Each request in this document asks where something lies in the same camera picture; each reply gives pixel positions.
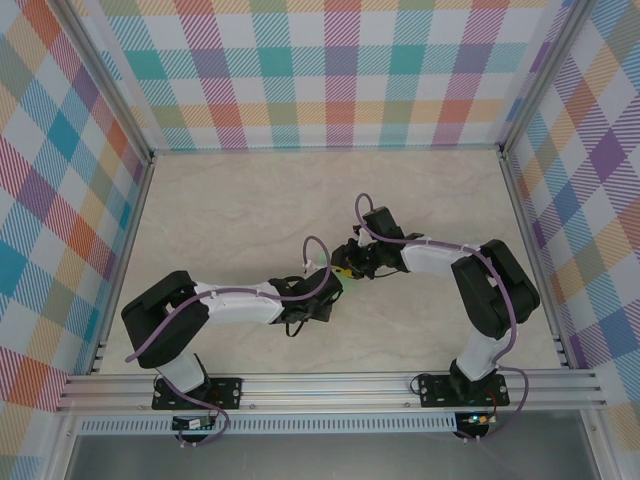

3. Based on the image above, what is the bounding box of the aluminium side rail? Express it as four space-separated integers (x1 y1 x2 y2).
88 152 157 376
498 147 575 371

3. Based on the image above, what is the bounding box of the long aluminium frame rail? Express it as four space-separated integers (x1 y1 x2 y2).
55 369 609 414

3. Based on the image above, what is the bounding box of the light green paper sheet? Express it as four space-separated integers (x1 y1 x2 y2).
313 252 354 294

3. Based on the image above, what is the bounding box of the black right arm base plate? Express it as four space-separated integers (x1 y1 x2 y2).
418 373 510 409

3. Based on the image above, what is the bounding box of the aluminium frame post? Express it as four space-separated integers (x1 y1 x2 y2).
57 0 156 161
497 0 601 161

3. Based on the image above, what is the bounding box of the thin aluminium wall-foot rail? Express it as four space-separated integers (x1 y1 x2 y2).
149 144 504 154

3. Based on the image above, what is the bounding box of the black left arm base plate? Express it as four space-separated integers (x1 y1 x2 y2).
151 377 245 412

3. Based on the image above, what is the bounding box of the small circuit board white label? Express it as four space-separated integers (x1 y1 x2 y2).
171 415 216 432

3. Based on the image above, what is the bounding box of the slotted grey cable duct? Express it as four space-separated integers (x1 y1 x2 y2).
78 412 459 435

